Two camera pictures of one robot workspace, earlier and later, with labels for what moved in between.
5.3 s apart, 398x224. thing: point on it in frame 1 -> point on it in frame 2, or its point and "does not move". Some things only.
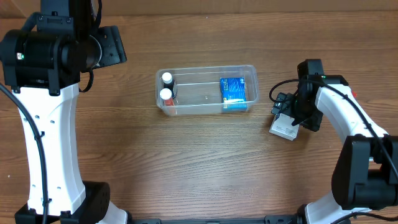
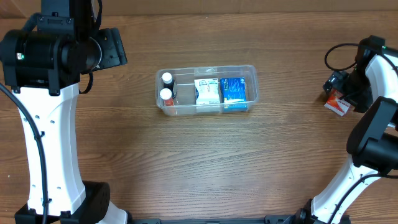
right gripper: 311,119 -> 333,86
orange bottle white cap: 165,94 does not move
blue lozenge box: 234,93 does not move
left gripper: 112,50 does not move
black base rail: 276,219 does not move
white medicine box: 282,126 -> 207,91
